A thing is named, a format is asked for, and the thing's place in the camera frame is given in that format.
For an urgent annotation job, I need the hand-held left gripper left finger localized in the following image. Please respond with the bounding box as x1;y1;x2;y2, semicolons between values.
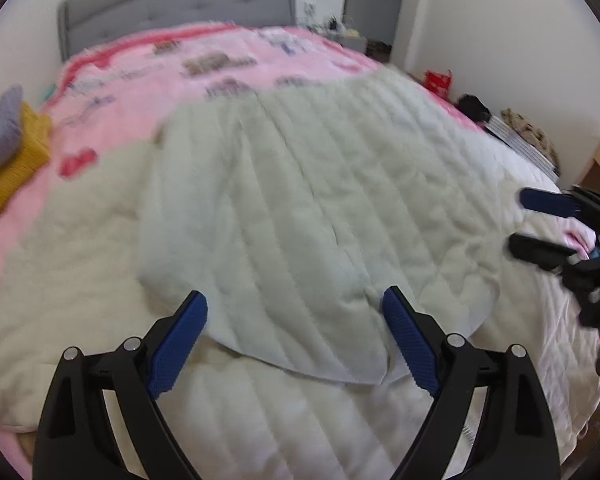
32;290;209;480

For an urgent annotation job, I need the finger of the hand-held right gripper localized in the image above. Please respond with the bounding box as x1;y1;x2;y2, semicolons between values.
520;186;581;219
508;232;579;272

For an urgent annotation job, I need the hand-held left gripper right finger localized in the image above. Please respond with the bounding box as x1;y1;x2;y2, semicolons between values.
382;286;563;480

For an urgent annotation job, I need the cream quilted jacket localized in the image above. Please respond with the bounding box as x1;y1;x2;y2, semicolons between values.
0;67;503;480

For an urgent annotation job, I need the white bed sheet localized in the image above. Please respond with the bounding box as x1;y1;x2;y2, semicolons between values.
380;100;600;463

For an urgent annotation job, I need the pink cloth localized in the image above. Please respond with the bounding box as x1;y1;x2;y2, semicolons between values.
564;217;599;257

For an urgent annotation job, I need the stack of books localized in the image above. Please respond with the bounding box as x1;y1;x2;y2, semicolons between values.
484;114;562;177

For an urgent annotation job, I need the brown patterned cloth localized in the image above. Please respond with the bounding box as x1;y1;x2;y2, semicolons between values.
500;107;557;161

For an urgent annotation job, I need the black cloth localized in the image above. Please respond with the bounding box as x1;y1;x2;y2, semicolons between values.
457;93;492;124

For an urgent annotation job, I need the red box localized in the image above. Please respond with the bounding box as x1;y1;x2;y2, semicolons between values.
423;69;454;96

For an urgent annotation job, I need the yellow knitted cloth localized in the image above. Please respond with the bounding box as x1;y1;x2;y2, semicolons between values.
0;101;53;238

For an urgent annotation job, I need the cluttered nightstand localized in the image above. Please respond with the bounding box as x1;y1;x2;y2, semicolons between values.
325;16;369;54

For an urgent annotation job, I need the grey door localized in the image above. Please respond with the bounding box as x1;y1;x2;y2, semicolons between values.
342;0;411;45

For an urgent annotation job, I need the pink printed blanket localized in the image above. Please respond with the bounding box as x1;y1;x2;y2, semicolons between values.
0;24;486;301

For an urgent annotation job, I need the grey cloth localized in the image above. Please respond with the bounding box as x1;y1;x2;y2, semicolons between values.
0;85;25;177

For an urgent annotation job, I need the grey upholstered headboard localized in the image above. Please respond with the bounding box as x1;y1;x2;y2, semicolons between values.
57;0;297;63

